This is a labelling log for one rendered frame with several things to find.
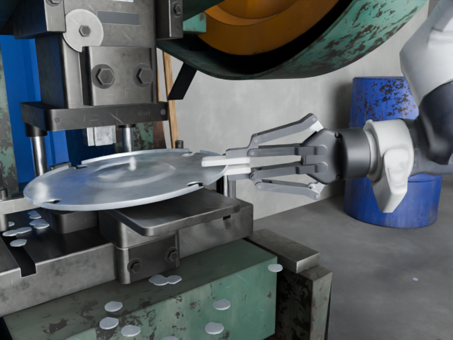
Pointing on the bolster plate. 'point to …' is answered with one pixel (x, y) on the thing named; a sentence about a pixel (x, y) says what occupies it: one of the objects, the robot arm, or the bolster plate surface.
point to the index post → (226, 187)
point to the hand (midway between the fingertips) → (226, 164)
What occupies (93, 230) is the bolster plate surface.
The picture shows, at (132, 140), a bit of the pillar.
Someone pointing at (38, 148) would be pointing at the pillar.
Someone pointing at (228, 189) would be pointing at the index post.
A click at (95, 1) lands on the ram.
